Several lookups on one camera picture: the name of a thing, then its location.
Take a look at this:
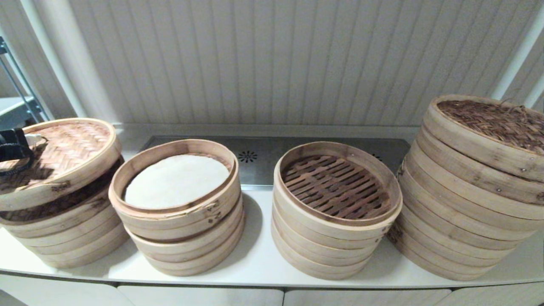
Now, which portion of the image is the white cloth liner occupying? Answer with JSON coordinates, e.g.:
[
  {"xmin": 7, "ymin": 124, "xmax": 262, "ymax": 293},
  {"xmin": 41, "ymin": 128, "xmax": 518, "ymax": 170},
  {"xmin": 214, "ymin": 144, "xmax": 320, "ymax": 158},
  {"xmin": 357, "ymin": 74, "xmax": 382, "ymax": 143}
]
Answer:
[{"xmin": 124, "ymin": 154, "xmax": 231, "ymax": 210}]

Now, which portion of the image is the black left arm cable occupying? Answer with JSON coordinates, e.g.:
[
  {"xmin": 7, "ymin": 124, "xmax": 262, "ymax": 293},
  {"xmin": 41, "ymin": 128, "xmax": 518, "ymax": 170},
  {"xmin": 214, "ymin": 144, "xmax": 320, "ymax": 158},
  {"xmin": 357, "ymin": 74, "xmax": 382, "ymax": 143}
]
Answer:
[{"xmin": 0, "ymin": 144, "xmax": 35, "ymax": 177}]

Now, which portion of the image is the white round pole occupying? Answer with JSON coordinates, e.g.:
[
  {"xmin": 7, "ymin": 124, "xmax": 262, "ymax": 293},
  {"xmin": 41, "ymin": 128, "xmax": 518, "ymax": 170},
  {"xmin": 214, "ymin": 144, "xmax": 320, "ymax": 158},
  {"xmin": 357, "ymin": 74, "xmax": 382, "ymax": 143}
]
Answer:
[
  {"xmin": 489, "ymin": 6, "xmax": 544, "ymax": 100},
  {"xmin": 19, "ymin": 0, "xmax": 92, "ymax": 122},
  {"xmin": 523, "ymin": 79, "xmax": 544, "ymax": 109}
]

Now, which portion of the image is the light woven bamboo steamer lid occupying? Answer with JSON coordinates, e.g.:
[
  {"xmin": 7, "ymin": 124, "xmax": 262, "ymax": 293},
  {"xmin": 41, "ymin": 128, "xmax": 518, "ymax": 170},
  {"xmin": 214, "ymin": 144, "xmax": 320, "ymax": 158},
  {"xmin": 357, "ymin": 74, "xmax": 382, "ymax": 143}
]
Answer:
[{"xmin": 0, "ymin": 118, "xmax": 122, "ymax": 212}]

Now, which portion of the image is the dark woven bamboo steamer lid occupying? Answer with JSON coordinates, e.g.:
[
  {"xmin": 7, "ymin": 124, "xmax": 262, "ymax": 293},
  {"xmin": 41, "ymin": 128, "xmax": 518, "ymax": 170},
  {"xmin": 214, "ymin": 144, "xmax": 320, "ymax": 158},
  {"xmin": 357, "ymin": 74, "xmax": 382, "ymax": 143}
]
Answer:
[{"xmin": 423, "ymin": 94, "xmax": 544, "ymax": 183}]

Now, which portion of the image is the far left steamer stack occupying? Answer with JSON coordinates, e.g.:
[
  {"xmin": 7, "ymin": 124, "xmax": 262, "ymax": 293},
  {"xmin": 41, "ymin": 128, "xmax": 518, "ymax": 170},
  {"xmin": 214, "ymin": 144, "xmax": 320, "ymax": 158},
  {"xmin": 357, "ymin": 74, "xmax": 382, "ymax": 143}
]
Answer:
[{"xmin": 0, "ymin": 159, "xmax": 125, "ymax": 239}]

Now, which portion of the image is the white shelf board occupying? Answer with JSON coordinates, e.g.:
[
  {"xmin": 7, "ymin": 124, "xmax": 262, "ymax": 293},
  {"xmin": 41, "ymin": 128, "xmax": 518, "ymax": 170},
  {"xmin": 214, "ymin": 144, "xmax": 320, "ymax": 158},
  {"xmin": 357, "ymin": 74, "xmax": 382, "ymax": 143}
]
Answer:
[{"xmin": 0, "ymin": 97, "xmax": 38, "ymax": 129}]

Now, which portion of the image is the grey metal rack frame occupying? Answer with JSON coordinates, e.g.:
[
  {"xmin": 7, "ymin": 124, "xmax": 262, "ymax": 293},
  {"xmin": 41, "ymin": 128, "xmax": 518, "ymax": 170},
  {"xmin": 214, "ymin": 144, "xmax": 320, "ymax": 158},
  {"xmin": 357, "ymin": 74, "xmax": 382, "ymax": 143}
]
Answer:
[{"xmin": 0, "ymin": 37, "xmax": 48, "ymax": 124}]

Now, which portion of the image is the bamboo steamer basket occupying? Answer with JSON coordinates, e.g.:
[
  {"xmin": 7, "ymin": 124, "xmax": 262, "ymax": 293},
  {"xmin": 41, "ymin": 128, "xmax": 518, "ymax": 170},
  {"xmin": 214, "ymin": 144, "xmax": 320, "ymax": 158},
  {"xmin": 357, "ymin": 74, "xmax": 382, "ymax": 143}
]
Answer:
[
  {"xmin": 397, "ymin": 170, "xmax": 540, "ymax": 251},
  {"xmin": 389, "ymin": 225, "xmax": 502, "ymax": 282},
  {"xmin": 272, "ymin": 229, "xmax": 379, "ymax": 281},
  {"xmin": 108, "ymin": 139, "xmax": 242, "ymax": 243},
  {"xmin": 273, "ymin": 141, "xmax": 403, "ymax": 251},
  {"xmin": 142, "ymin": 221, "xmax": 246, "ymax": 278},
  {"xmin": 125, "ymin": 208, "xmax": 246, "ymax": 262},
  {"xmin": 390, "ymin": 200, "xmax": 521, "ymax": 268},
  {"xmin": 1, "ymin": 206, "xmax": 128, "ymax": 256},
  {"xmin": 271, "ymin": 212, "xmax": 389, "ymax": 266},
  {"xmin": 21, "ymin": 227, "xmax": 131, "ymax": 269},
  {"xmin": 406, "ymin": 147, "xmax": 544, "ymax": 233}
]

